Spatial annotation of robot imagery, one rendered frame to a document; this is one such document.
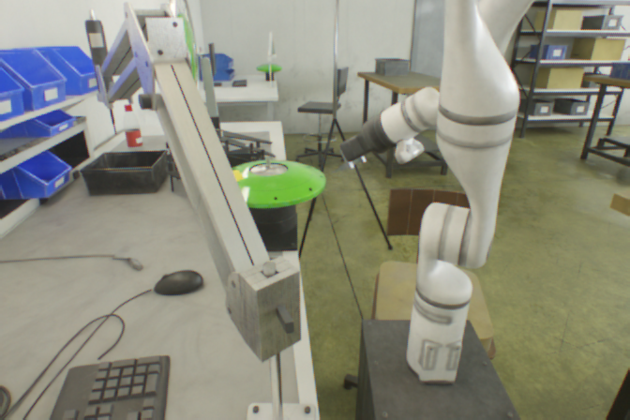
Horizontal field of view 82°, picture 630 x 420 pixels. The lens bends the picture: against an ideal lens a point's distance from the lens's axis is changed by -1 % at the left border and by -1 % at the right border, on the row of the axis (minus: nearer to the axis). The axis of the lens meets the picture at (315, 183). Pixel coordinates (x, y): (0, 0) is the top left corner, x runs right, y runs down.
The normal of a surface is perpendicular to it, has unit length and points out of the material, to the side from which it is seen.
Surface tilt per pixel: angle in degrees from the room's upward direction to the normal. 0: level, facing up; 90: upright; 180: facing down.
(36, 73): 88
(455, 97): 106
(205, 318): 0
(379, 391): 0
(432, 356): 90
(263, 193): 23
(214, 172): 47
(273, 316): 90
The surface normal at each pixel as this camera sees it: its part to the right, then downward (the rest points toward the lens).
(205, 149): 0.45, -0.41
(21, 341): 0.00, -0.93
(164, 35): 0.62, 0.30
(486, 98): -0.13, 0.50
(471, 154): -0.37, 0.64
